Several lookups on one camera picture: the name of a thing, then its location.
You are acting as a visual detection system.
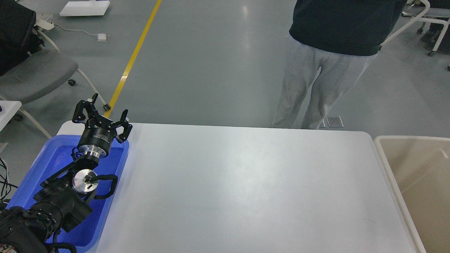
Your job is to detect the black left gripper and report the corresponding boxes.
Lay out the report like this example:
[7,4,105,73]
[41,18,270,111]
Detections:
[72,93,133,158]

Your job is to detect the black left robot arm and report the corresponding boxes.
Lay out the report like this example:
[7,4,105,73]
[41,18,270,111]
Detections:
[0,93,133,253]

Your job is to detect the grey office chair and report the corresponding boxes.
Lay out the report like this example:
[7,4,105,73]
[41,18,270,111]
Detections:
[0,18,111,139]

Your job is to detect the white side table corner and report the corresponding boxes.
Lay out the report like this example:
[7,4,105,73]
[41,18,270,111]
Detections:
[0,100,22,131]

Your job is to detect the white flat board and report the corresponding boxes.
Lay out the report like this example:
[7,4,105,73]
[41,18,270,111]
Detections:
[59,0,110,17]

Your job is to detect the black jacket on chair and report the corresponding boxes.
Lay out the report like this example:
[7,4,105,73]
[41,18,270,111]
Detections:
[0,0,45,75]

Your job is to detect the blue plastic bin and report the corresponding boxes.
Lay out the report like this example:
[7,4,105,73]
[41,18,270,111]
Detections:
[7,135,130,253]

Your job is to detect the small floor plate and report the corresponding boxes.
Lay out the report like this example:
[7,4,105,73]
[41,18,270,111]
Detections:
[326,116,344,128]

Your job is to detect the standing person grey trousers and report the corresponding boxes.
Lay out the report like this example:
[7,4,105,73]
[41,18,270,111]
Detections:
[271,0,408,130]

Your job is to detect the beige plastic bin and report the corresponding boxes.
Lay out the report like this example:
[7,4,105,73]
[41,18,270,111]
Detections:
[373,136,450,253]

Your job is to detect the white power adapter with cable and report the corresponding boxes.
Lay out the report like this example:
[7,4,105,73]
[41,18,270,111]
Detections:
[52,22,110,42]

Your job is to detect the black cables at left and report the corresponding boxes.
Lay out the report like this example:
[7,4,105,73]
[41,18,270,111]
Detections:
[0,155,19,202]

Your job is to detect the white chair frame right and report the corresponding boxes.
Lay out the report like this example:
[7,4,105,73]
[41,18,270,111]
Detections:
[378,0,450,57]

